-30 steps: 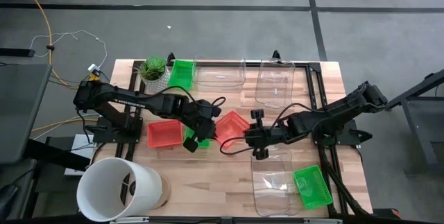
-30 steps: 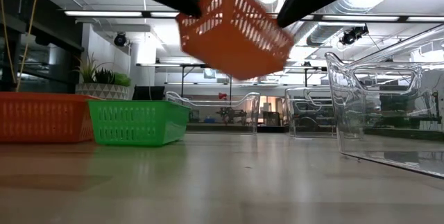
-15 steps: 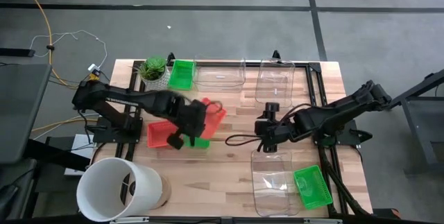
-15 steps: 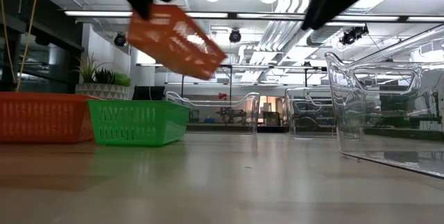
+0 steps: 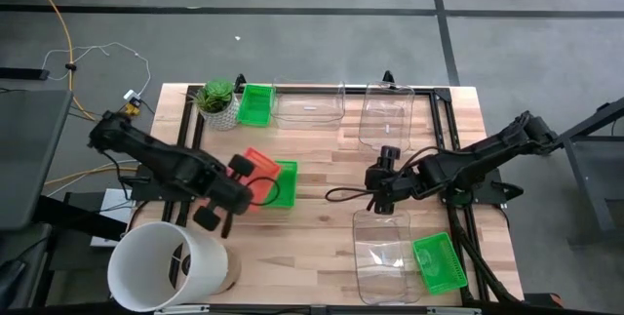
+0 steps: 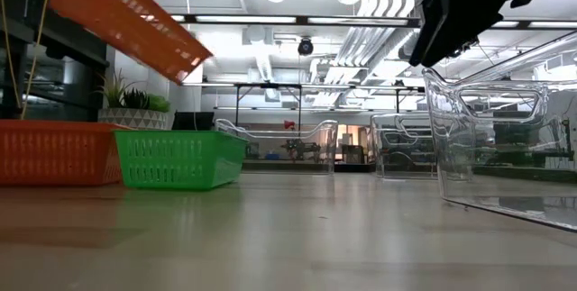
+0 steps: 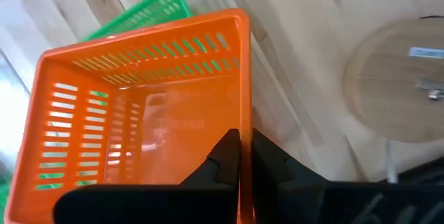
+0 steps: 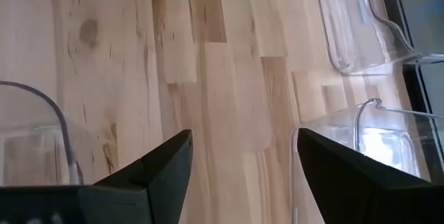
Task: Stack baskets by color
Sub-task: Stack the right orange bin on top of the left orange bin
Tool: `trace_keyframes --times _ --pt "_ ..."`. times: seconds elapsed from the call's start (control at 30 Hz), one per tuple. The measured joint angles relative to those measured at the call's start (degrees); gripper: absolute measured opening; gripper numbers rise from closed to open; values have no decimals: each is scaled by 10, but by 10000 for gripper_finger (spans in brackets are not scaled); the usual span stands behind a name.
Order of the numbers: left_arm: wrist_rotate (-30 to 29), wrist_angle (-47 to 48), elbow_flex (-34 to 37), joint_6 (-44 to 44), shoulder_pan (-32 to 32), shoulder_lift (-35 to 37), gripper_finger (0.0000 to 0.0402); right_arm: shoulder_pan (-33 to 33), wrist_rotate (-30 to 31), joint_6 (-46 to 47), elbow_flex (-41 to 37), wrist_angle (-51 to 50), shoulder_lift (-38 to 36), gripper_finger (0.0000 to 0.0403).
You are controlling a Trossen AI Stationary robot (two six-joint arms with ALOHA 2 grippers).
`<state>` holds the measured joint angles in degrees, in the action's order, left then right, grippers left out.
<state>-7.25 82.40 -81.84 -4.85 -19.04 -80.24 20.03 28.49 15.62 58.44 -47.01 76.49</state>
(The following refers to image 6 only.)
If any red plastic basket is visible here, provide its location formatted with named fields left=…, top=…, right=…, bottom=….
left=0, top=118, right=132, bottom=187
left=48, top=0, right=214, bottom=86

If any clear plastic bin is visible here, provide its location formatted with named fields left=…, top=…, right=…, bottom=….
left=214, top=118, right=339, bottom=176
left=370, top=112, right=439, bottom=180
left=422, top=29, right=577, bottom=232

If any green plastic basket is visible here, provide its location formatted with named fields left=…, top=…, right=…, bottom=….
left=114, top=129, right=249, bottom=192

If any dark glass cabinet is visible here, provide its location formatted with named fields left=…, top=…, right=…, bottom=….
left=0, top=0, right=109, bottom=121

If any black overhead beam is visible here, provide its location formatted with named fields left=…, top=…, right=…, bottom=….
left=170, top=13, right=577, bottom=30

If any potted green succulent plant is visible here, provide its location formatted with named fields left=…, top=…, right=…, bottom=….
left=96, top=68, right=172, bottom=131

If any black rectangular panel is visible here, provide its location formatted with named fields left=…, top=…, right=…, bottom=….
left=171, top=110, right=215, bottom=132

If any yellow cable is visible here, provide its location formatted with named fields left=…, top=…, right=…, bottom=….
left=0, top=0, right=50, bottom=120

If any black ceiling camera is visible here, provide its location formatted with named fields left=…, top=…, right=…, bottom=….
left=297, top=36, right=316, bottom=57

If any black table frame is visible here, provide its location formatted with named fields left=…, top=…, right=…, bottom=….
left=241, top=159, right=577, bottom=185

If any black frame background table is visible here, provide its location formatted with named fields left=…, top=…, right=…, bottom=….
left=233, top=81, right=304, bottom=148

